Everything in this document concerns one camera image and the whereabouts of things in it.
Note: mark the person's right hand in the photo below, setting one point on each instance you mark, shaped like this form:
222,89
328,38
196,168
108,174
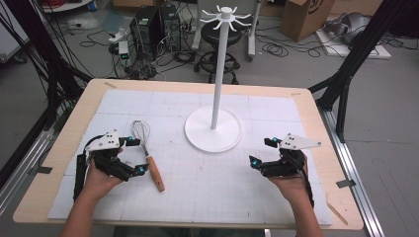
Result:
294,187

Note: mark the black round stool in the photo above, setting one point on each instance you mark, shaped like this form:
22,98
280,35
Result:
221,34

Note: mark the white flat board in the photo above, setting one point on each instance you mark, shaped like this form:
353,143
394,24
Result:
355,50

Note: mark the person's left hand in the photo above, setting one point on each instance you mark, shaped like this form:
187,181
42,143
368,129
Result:
97,184

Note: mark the black tape strip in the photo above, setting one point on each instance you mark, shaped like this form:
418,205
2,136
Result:
44,170
346,183

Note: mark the white power strip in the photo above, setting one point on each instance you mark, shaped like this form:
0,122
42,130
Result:
119,34

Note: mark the white power adapter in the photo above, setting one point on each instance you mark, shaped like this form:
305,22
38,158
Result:
123,49

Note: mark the black computer tower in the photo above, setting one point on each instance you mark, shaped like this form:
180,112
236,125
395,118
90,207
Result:
145,31

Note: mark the brown cardboard box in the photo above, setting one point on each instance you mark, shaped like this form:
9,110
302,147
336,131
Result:
304,18

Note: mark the black metal frame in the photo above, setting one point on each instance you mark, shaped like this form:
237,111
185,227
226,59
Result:
349,62
52,75

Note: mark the aluminium rail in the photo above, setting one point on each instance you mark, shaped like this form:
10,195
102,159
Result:
354,171
23,171

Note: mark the beige tape strip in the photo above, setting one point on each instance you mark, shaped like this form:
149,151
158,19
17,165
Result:
110,85
295,94

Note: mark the white hook rack stand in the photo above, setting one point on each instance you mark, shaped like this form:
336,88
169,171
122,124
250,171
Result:
213,133

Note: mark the grey bag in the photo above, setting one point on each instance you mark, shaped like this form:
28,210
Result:
349,26

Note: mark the grey-fronted computer tower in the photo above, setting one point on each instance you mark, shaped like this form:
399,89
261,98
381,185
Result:
171,28

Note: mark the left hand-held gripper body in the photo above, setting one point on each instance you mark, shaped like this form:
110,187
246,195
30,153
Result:
105,142

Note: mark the white stand leg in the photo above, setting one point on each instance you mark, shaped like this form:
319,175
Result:
197,29
252,33

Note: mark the flat wooden stick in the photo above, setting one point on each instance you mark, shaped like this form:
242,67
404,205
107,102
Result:
336,213

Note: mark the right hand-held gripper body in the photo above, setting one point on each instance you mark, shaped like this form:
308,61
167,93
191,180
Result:
286,166

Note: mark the white gridded mat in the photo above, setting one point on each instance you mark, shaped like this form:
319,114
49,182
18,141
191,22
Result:
204,184

